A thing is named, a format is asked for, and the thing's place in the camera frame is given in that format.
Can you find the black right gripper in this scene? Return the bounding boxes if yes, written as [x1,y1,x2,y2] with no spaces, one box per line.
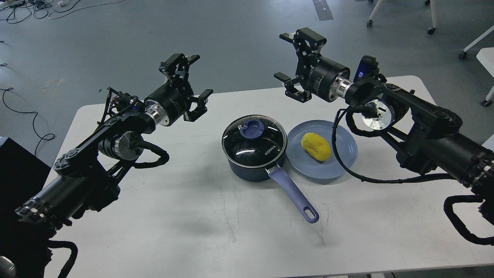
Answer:
[274,27,350,103]

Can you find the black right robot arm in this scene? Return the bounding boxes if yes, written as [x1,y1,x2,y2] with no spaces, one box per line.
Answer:
[274,27,494,245]

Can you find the dark blue saucepan purple handle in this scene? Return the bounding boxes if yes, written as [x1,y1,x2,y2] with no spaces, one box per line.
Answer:
[222,114,320,224]

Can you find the blue round plate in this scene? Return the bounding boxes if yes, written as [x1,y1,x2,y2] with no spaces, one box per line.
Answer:
[286,120,358,180]

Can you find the glass pot lid blue knob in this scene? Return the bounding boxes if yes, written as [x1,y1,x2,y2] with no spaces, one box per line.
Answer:
[222,114,288,163]

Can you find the black box at left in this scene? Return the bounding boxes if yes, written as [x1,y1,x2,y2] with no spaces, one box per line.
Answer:
[0,137,51,213]

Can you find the tangled cables on floor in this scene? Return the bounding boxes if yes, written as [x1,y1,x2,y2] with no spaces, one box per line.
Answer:
[0,0,124,24]

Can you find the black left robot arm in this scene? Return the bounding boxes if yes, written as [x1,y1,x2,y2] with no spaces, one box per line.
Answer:
[1,53,213,278]

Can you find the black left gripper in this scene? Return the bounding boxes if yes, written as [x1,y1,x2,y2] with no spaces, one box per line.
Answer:
[144,53,214,126]

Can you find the white chair legs with casters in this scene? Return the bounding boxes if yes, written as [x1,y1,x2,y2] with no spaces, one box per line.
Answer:
[366,0,438,35]

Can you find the yellow potato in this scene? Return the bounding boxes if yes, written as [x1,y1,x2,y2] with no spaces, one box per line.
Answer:
[301,132,332,162]

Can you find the black cable on floor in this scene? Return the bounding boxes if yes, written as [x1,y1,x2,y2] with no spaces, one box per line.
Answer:
[0,87,56,156]

